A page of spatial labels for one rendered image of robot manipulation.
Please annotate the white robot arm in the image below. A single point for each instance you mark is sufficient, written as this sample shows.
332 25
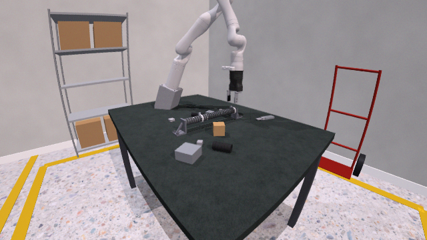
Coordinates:
184 48

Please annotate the small tan box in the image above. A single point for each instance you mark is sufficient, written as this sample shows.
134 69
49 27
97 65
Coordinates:
218 129

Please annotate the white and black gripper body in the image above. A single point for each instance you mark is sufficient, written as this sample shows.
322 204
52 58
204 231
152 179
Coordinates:
236 75

